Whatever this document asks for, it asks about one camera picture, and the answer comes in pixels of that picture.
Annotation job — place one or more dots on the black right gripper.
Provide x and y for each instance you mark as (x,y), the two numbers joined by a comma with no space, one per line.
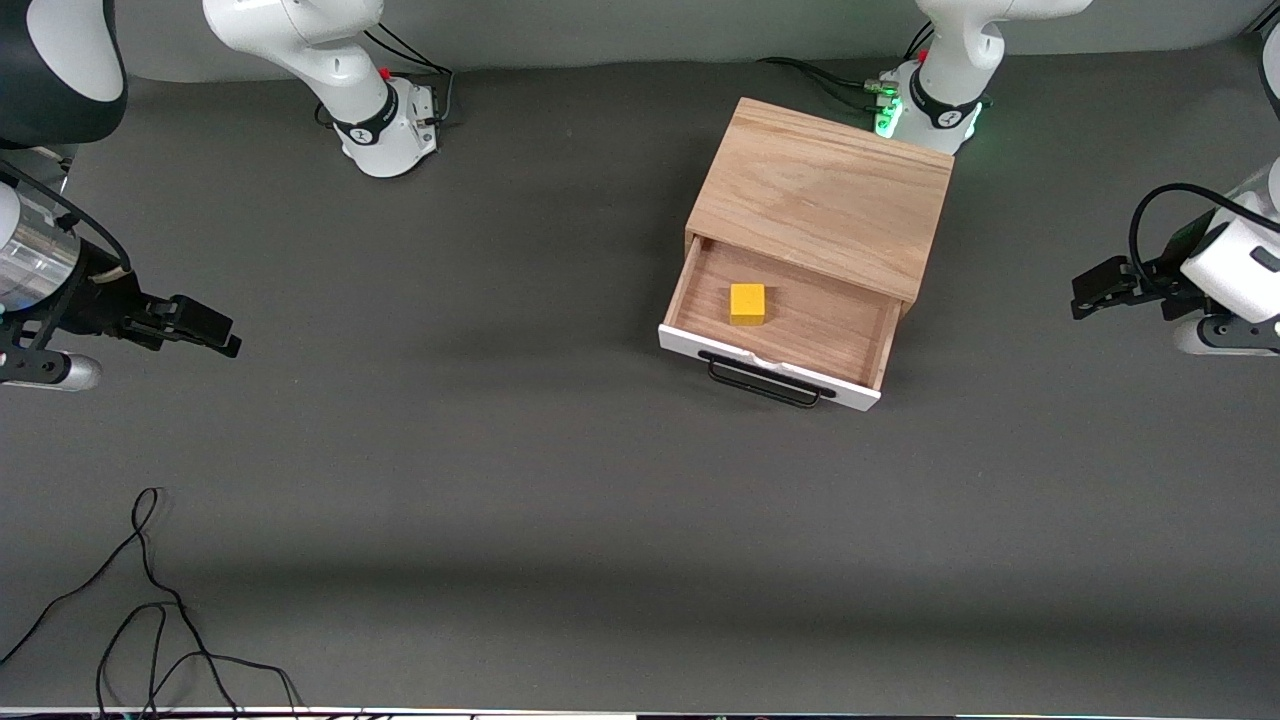
(103,297)

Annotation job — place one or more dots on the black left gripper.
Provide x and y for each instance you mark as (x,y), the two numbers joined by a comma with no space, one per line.
(1166,276)

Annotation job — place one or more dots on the white-fronted wooden drawer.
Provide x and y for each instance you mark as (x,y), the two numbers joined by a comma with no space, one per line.
(800,335)

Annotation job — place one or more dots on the yellow cube block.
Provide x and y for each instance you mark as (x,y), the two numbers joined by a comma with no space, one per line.
(747,304)

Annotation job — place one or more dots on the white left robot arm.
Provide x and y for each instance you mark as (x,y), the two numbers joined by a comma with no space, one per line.
(950,60)

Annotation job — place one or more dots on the wooden drawer cabinet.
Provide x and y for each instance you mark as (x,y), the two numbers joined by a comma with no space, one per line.
(820,190)

